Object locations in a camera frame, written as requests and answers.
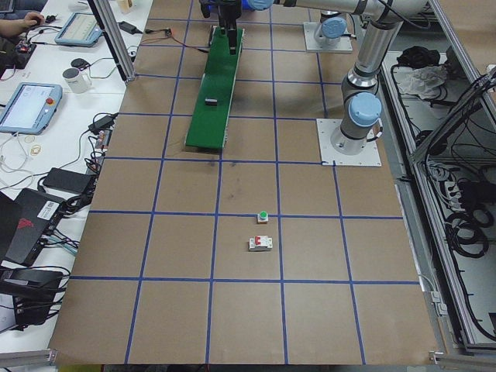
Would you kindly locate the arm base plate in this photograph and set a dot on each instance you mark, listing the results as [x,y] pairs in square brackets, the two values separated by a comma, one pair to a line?
[343,46]
[338,150]

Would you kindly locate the near blue teach pendant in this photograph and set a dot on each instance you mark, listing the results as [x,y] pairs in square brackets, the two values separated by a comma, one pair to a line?
[31,108]

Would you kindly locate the green push button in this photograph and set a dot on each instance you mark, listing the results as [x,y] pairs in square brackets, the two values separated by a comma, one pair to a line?
[262,217]

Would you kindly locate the person's hand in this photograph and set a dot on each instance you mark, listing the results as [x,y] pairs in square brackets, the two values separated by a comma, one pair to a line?
[30,20]

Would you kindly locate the white red circuit breaker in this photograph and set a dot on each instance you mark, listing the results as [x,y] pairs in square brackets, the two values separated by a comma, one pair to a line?
[260,244]

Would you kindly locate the green conveyor belt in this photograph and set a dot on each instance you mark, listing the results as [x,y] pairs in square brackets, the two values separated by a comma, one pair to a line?
[208,127]

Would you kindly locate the white mug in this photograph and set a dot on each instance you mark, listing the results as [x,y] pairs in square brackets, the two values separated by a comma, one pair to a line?
[78,81]

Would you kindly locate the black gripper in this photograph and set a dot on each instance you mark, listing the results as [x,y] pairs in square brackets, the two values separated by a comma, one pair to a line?
[227,15]

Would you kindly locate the black power adapter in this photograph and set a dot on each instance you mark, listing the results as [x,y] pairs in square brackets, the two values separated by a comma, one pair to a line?
[129,28]

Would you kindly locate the aluminium frame post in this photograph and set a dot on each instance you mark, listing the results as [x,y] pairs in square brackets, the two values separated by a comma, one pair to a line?
[108,25]

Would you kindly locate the black laptop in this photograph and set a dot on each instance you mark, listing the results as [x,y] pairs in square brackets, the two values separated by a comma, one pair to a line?
[24,220]

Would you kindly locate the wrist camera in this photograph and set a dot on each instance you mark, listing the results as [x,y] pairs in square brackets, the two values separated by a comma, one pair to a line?
[206,7]

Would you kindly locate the blue teach pendant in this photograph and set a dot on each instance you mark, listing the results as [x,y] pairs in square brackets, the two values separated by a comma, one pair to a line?
[31,108]
[80,30]

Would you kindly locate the far blue teach pendant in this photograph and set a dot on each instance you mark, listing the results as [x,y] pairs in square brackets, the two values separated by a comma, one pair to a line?
[80,30]

